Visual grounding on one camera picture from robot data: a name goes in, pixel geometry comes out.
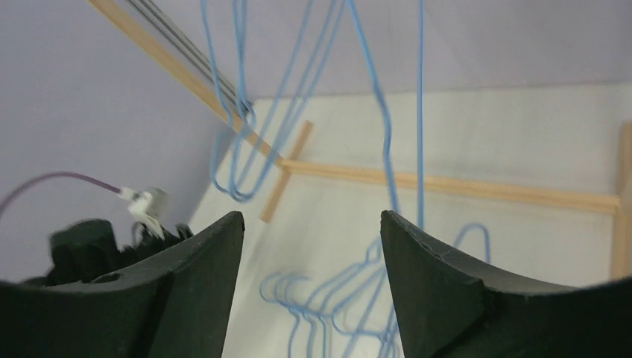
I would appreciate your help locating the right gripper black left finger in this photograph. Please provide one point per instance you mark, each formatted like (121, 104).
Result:
(175, 303)

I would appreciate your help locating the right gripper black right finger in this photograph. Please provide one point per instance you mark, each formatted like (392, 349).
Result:
(450, 304)

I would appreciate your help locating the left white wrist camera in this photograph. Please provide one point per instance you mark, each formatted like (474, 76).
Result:
(146, 207)

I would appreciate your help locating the wooden hanger rack frame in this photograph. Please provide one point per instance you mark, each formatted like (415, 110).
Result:
(618, 205)

